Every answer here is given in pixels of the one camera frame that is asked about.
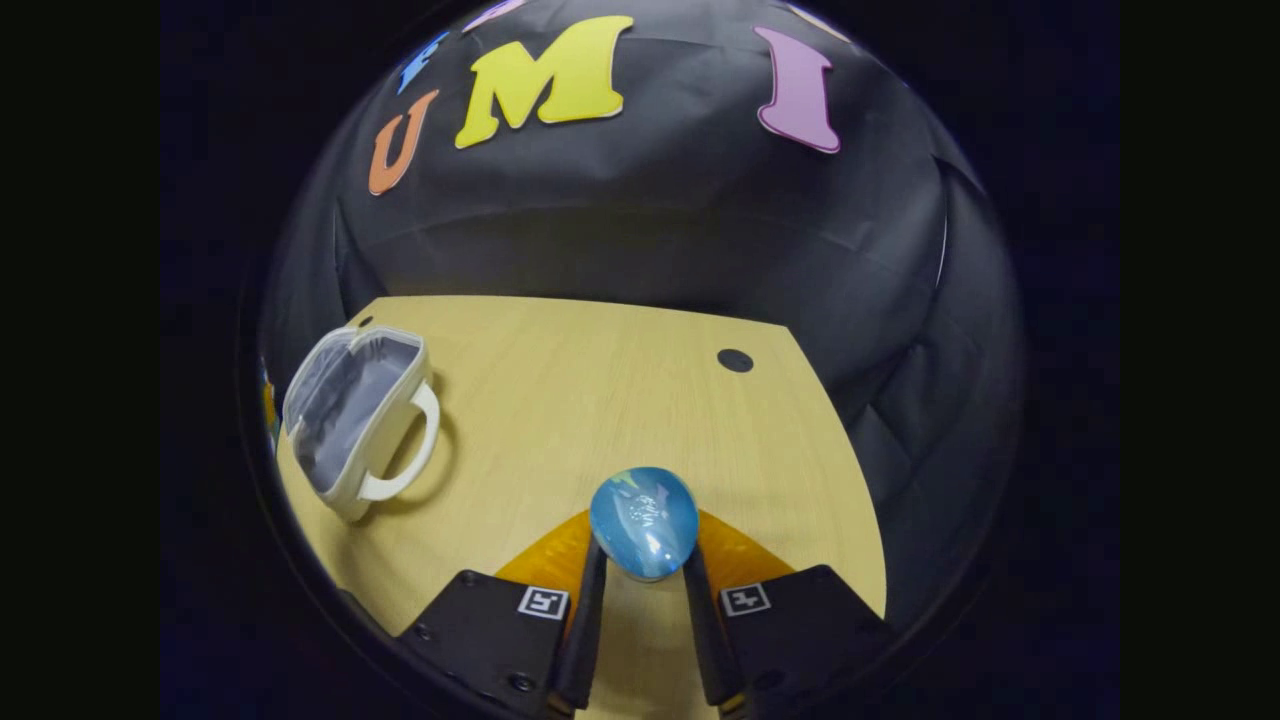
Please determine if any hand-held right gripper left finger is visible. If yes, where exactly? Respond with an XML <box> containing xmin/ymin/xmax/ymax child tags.
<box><xmin>398</xmin><ymin>508</ymin><xmax>611</xmax><ymax>719</ymax></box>

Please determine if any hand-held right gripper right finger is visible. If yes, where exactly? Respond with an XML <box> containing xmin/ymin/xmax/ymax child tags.
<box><xmin>680</xmin><ymin>508</ymin><xmax>893</xmax><ymax>719</ymax></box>

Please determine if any white suitcase with grey lining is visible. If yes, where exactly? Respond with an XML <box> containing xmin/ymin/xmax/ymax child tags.
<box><xmin>282</xmin><ymin>322</ymin><xmax>442</xmax><ymax>524</ymax></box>

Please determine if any blue skin care bottle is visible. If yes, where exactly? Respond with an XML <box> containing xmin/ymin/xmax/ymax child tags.
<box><xmin>588</xmin><ymin>466</ymin><xmax>701</xmax><ymax>583</ymax></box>

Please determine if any black backdrop cloth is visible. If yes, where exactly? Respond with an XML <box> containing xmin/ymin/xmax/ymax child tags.
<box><xmin>258</xmin><ymin>0</ymin><xmax>1026</xmax><ymax>641</ymax></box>

